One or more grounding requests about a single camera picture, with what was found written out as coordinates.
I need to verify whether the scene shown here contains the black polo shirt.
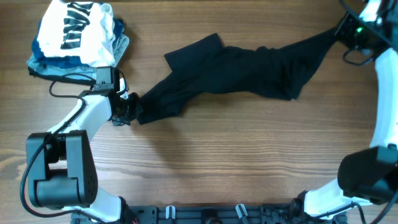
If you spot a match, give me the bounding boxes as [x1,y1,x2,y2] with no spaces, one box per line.
[137,29,336,124]

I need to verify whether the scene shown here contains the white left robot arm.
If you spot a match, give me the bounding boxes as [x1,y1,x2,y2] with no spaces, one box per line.
[19,78,139,223]

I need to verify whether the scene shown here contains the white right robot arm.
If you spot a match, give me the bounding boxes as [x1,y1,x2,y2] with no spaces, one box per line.
[288,1,397,223]

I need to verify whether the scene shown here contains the black folded garment under pile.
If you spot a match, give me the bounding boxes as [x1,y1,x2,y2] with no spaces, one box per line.
[28,67,95,86]

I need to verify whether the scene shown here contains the light blue denim garment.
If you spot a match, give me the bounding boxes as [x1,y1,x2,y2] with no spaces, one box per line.
[27,34,130,80]

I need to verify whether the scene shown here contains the blue folded garment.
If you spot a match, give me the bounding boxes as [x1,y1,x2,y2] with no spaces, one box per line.
[31,19,129,68]

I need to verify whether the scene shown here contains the white shirt with black print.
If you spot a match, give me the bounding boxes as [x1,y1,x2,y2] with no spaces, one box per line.
[37,0,116,67]

